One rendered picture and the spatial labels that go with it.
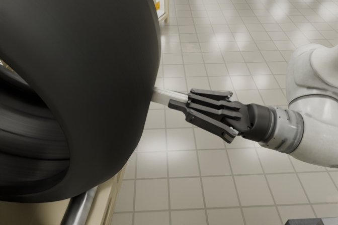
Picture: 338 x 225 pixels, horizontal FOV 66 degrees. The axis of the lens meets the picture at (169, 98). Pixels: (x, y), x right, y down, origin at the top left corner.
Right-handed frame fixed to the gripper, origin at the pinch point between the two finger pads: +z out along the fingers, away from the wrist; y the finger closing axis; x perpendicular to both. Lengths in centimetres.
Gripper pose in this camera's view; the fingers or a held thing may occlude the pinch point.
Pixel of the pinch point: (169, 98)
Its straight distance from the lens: 51.3
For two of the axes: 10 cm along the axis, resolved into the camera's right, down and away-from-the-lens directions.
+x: -2.6, 6.9, 6.7
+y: -1.2, 6.7, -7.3
